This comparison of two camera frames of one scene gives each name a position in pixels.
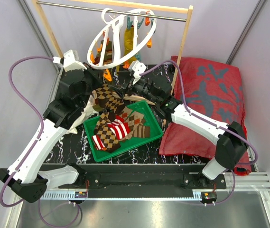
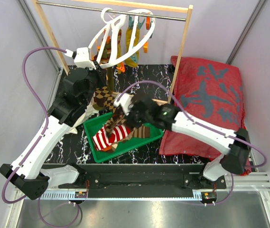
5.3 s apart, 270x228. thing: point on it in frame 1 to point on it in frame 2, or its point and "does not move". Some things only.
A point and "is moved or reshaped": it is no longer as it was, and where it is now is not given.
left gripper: [97, 74] does not move
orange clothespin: [149, 43] to [145, 46]
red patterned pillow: [212, 91] does not move
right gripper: [121, 90] to [129, 118]
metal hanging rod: [114, 12] does not move
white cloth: [88, 111] does not move
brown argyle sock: [105, 99] does not move
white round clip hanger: [117, 24] is moved or reshaped
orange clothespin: [107, 75] to [122, 68]
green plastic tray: [144, 109] does not move
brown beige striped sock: [142, 131] does not move
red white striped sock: [119, 128] does not move
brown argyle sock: [107, 136] to [116, 119]
